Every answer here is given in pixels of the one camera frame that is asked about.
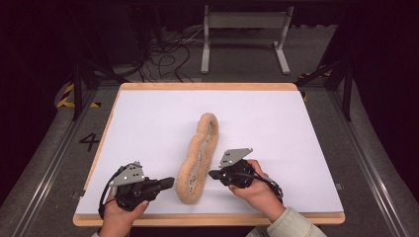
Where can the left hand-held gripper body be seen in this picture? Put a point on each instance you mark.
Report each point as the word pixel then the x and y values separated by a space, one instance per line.
pixel 131 191

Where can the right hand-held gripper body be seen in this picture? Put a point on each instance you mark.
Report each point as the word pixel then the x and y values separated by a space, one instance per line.
pixel 237 173

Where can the tan fleece ear warmer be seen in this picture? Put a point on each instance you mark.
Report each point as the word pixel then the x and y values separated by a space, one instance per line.
pixel 197 158

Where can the person's left hand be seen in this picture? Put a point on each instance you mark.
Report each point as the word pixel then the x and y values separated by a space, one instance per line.
pixel 118 220

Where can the person's right hand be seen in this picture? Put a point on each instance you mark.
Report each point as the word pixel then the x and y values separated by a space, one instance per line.
pixel 260 197

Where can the yellow black floor tape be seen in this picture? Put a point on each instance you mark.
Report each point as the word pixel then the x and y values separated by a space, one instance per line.
pixel 67 98

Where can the black metal stand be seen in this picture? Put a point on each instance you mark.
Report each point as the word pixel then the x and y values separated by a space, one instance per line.
pixel 346 89
pixel 77 92

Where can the small grey table bracket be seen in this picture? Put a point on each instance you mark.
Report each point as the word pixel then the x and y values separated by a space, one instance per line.
pixel 339 186
pixel 78 194

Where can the aluminium floor rail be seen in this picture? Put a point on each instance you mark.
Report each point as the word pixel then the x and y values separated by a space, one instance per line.
pixel 49 171
pixel 372 171

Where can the white metal stand frame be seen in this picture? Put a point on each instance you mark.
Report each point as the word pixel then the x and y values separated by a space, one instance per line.
pixel 245 20

